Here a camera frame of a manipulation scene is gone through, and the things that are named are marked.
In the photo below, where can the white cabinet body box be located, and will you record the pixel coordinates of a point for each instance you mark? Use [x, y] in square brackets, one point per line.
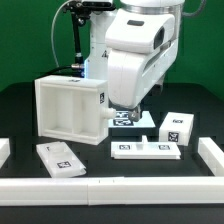
[73, 109]

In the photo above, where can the black camera stand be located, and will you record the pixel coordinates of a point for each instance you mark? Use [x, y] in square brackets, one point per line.
[80, 12]

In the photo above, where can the white cabinet block with tags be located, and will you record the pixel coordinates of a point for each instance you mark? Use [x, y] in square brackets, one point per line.
[176, 127]

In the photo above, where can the white tag calibration sheet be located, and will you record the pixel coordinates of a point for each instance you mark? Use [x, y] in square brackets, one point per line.
[122, 121]

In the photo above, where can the white left barrier rail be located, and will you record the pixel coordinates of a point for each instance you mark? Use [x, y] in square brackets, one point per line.
[4, 150]

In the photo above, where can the white front barrier rail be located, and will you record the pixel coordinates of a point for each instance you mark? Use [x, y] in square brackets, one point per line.
[111, 191]

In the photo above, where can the white barrier rail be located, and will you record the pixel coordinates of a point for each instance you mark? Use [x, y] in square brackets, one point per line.
[212, 155]
[111, 191]
[4, 150]

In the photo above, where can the white door panel with handle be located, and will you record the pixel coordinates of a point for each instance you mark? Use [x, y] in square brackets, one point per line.
[145, 150]

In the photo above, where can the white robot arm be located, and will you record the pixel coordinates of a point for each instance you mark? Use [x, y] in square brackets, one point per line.
[97, 61]

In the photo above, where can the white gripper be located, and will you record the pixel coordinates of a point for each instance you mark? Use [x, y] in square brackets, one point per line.
[141, 51]

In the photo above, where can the white flat door panel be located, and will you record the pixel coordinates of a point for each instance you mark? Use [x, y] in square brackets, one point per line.
[59, 160]

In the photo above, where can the white right barrier rail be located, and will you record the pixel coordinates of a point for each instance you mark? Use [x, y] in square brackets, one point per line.
[212, 155]

